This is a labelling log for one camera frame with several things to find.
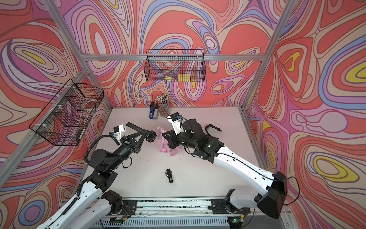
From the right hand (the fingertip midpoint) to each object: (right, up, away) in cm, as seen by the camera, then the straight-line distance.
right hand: (164, 138), depth 67 cm
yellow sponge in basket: (+10, +37, +24) cm, 45 cm away
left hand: (-6, +3, -8) cm, 10 cm away
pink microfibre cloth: (0, -3, 0) cm, 3 cm away
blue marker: (-17, +19, +48) cm, 54 cm away
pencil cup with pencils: (-6, +22, +34) cm, 41 cm away
